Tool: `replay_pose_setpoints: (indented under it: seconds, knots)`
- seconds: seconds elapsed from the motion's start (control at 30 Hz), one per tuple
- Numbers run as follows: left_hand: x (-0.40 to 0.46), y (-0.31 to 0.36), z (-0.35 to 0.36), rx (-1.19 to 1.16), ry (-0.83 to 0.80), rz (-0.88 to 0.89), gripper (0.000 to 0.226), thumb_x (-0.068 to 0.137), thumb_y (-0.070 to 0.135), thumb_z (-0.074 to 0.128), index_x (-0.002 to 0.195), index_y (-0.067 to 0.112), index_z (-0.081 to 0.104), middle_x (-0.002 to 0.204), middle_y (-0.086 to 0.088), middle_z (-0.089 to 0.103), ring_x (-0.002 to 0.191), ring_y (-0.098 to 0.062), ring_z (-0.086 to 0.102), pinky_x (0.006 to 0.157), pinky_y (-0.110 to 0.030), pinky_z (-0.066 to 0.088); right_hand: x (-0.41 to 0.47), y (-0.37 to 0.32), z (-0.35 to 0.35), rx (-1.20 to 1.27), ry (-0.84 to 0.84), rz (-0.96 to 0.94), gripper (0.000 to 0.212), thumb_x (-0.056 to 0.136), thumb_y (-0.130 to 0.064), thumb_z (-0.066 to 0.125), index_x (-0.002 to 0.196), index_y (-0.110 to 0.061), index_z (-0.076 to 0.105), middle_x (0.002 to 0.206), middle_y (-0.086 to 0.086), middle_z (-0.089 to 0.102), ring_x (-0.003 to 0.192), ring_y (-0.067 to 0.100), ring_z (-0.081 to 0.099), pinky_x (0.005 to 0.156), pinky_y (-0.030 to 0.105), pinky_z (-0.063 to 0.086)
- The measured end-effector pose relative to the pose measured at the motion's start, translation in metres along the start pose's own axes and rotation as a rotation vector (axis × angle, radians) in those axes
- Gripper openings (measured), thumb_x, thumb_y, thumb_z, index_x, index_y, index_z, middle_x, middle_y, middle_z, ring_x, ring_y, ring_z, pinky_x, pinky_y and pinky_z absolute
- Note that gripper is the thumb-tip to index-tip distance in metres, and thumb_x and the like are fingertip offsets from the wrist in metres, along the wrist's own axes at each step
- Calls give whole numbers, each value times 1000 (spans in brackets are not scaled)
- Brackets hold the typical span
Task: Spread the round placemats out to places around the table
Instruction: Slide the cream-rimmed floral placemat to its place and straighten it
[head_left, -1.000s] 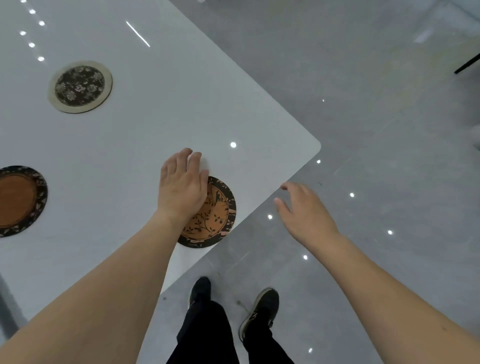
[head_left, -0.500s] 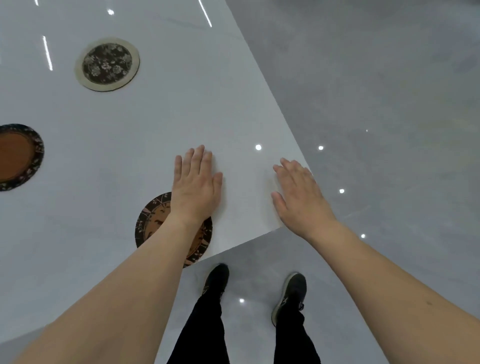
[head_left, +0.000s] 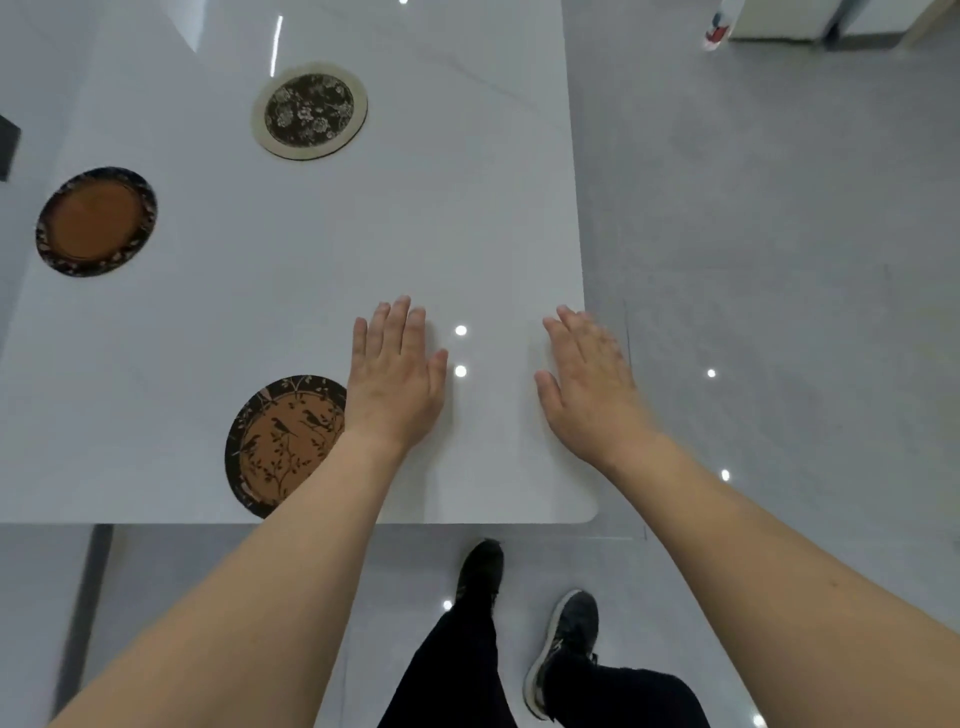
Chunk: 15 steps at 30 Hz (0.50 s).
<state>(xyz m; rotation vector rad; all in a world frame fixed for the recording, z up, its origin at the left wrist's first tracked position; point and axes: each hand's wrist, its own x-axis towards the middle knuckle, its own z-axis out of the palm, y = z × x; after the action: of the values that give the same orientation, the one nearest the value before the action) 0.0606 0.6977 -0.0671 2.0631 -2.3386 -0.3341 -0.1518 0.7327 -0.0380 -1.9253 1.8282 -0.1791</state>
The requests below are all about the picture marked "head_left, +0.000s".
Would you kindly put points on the person's left leg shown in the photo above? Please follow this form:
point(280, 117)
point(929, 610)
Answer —
point(450, 675)

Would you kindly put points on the person's left forearm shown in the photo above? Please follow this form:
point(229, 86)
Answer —
point(240, 600)

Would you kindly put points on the person's right hand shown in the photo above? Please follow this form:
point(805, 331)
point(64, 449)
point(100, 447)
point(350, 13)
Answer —
point(592, 390)

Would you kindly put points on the black wall socket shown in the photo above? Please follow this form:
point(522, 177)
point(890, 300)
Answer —
point(7, 146)

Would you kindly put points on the person's right black shoe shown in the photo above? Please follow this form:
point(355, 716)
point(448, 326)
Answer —
point(562, 645)

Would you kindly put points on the beige rim floral placemat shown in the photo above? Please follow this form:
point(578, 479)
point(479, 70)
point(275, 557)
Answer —
point(310, 111)

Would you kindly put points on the person's left hand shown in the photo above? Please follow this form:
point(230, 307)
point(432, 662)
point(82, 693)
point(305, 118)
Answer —
point(394, 382)

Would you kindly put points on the person's black shoe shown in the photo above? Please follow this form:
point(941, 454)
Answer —
point(480, 574)
point(562, 645)

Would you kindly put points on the white marble table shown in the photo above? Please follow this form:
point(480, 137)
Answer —
point(450, 225)

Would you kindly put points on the black floral rim brown placemat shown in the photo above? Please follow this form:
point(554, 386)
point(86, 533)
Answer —
point(96, 221)

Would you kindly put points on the person's left black shoe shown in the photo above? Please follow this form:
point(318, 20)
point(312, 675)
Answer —
point(480, 574)

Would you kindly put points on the brown bird pattern placemat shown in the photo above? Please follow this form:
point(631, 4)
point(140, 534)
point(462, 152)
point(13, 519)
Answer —
point(277, 450)

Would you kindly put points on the person's right forearm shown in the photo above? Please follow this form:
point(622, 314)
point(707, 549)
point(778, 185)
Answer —
point(787, 600)

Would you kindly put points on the red and white object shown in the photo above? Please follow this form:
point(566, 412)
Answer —
point(716, 34)

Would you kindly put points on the person's right leg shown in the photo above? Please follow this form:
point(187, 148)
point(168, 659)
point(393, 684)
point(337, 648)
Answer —
point(630, 697)

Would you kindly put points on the person's leg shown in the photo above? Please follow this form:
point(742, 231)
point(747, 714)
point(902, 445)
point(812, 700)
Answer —
point(450, 675)
point(630, 697)

